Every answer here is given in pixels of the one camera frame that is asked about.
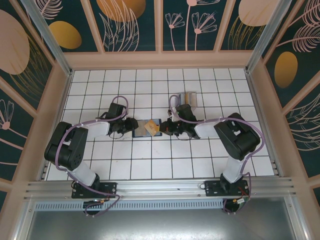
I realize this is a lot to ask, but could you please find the navy card holder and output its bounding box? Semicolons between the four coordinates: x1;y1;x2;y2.
131;118;164;139

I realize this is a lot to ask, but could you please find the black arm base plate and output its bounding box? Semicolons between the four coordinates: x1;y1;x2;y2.
204;180;251;197
71;181;118;200

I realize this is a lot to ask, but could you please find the short aluminium side rail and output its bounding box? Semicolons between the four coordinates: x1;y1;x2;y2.
270;159;285;178
39;162;50;181

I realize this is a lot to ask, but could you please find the grey slotted cable duct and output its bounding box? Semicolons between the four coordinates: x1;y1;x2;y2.
32;199;226;211

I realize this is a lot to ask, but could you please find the purple cable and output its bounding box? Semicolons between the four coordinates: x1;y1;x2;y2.
168;94;266;215
56;95;123;218

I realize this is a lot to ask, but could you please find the aluminium frame post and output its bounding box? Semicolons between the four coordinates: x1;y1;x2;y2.
19;0;74;77
245;0;294;74

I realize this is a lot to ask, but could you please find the long aluminium rail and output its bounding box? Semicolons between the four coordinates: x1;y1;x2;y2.
23;176;298;201

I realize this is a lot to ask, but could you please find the grey metal sheet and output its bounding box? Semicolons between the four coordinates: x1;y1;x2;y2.
14;209;308;240

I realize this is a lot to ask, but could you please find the silver credit card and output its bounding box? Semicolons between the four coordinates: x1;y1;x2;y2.
136;120;151;136

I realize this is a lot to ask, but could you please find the power connector with wires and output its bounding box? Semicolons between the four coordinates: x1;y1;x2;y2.
232;196;250;206
83;198;111;205

